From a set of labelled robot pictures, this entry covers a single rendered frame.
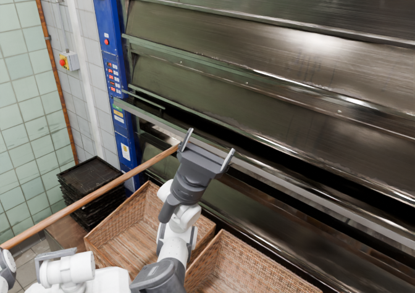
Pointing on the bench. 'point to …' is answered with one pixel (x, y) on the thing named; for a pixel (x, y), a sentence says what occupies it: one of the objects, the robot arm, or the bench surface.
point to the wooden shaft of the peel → (85, 200)
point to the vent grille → (129, 184)
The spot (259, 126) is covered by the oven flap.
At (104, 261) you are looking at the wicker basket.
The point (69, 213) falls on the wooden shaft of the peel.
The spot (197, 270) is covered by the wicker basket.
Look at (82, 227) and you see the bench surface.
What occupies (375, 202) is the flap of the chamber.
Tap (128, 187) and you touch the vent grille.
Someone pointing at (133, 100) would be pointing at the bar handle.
